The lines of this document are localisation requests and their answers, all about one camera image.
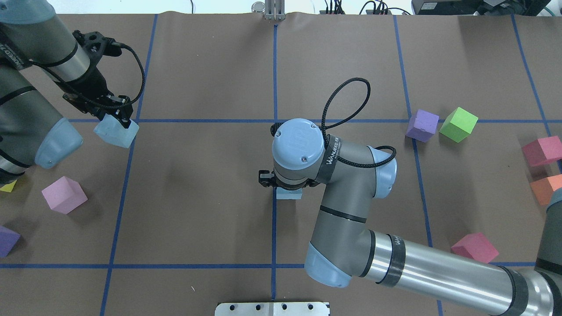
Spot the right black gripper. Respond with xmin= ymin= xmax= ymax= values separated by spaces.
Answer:
xmin=275 ymin=178 xmax=320 ymax=190

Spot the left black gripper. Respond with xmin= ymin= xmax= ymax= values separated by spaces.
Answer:
xmin=62 ymin=67 xmax=133 ymax=129

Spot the light blue block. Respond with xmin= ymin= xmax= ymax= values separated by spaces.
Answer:
xmin=276 ymin=187 xmax=303 ymax=200
xmin=93 ymin=114 xmax=139 ymax=148

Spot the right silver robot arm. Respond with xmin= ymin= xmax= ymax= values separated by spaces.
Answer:
xmin=260 ymin=118 xmax=561 ymax=316

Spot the magenta foam block by arm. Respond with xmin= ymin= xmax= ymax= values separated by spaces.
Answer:
xmin=451 ymin=232 xmax=499 ymax=263

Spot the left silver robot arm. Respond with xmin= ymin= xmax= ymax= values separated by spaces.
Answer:
xmin=0 ymin=0 xmax=139 ymax=185

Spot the light pink foam block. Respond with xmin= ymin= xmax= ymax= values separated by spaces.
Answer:
xmin=41 ymin=176 xmax=88 ymax=214

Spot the yellow foam block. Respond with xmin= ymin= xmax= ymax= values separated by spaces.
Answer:
xmin=0 ymin=180 xmax=17 ymax=193

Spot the purple block near green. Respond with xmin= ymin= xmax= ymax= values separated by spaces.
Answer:
xmin=405 ymin=109 xmax=440 ymax=143

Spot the dark purple block far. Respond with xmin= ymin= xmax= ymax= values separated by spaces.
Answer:
xmin=0 ymin=226 xmax=21 ymax=258

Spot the green foam block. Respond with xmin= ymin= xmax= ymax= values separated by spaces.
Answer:
xmin=439 ymin=107 xmax=479 ymax=143

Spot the orange foam block near tray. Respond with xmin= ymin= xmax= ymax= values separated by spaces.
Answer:
xmin=530 ymin=174 xmax=562 ymax=206

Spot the magenta foam block near tray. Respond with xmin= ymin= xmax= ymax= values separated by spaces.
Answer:
xmin=522 ymin=136 xmax=562 ymax=167

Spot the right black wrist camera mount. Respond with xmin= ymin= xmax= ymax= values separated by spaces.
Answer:
xmin=258 ymin=169 xmax=277 ymax=188

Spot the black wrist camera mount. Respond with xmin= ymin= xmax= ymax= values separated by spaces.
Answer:
xmin=72 ymin=30 xmax=122 ymax=57
xmin=258 ymin=169 xmax=277 ymax=188

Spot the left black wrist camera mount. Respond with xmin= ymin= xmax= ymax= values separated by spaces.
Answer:
xmin=72 ymin=30 xmax=122 ymax=57

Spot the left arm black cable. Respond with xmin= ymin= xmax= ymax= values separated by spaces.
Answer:
xmin=31 ymin=42 xmax=146 ymax=108

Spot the white pedestal column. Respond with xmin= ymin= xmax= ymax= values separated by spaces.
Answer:
xmin=214 ymin=302 xmax=331 ymax=316

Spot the aluminium frame post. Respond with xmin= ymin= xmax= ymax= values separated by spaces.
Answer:
xmin=251 ymin=0 xmax=286 ymax=22

